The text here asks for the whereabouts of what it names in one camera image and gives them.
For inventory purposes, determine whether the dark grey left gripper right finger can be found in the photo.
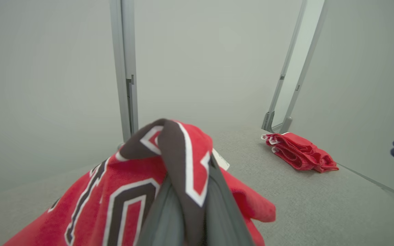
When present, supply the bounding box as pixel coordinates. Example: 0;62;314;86
204;156;254;246

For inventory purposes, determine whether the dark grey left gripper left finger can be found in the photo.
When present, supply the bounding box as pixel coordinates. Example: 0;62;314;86
137;184;186;246

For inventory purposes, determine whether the red white basketball jersey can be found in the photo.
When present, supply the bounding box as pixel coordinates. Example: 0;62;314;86
4;119;276;246

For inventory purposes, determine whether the stack of red jerseys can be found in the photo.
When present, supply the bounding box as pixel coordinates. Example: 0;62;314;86
261;132;340;173

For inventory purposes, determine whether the grey metal corner partition frame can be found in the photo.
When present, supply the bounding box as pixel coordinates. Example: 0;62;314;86
261;0;328;134

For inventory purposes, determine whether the grey metal partition post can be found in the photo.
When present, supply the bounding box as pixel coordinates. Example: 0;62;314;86
110;0;139;142

